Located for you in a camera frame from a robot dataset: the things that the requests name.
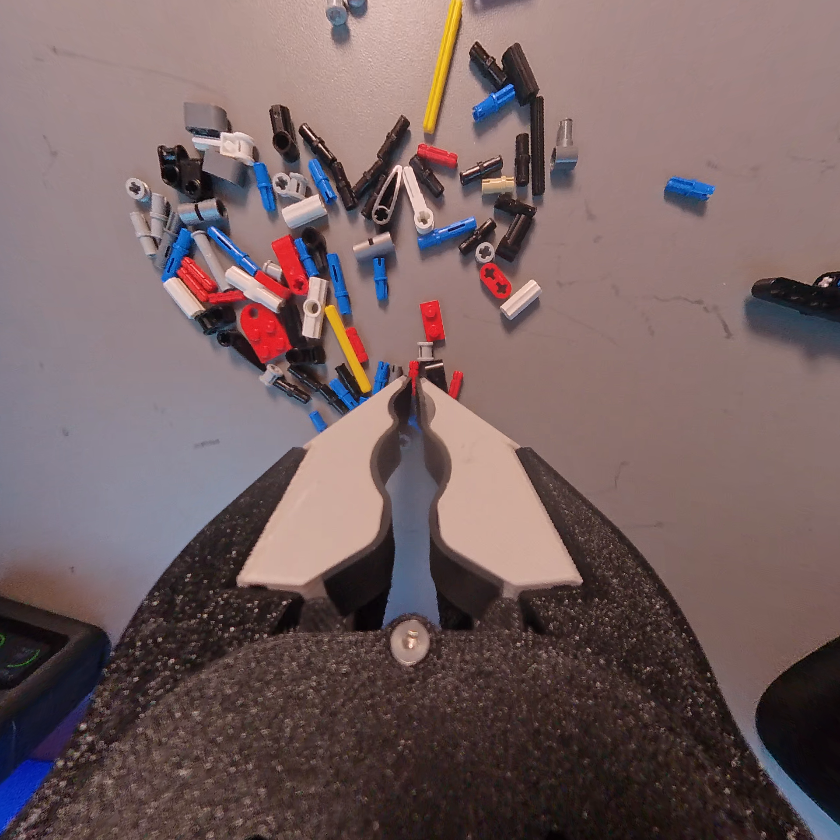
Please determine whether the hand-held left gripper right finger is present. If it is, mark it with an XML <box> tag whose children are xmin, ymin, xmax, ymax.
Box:
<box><xmin>416</xmin><ymin>379</ymin><xmax>584</xmax><ymax>597</ymax></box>

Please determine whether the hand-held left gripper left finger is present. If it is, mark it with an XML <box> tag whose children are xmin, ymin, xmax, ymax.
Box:
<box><xmin>236</xmin><ymin>377</ymin><xmax>411</xmax><ymax>597</ymax></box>

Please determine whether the pile of small brick parts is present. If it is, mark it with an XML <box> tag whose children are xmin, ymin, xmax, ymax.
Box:
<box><xmin>125</xmin><ymin>0</ymin><xmax>581</xmax><ymax>447</ymax></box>

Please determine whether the white spotted brick truck model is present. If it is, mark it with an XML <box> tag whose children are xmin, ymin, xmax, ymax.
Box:
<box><xmin>751</xmin><ymin>270</ymin><xmax>840</xmax><ymax>324</ymax></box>

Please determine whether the grey desk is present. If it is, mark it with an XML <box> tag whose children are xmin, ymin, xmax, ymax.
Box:
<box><xmin>0</xmin><ymin>0</ymin><xmax>840</xmax><ymax>811</ymax></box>

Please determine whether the blue plastic bin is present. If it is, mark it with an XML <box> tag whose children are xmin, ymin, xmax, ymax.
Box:
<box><xmin>0</xmin><ymin>696</ymin><xmax>86</xmax><ymax>815</ymax></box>

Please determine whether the small black action camera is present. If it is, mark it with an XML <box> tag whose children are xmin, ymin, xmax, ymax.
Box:
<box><xmin>0</xmin><ymin>596</ymin><xmax>109</xmax><ymax>778</ymax></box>

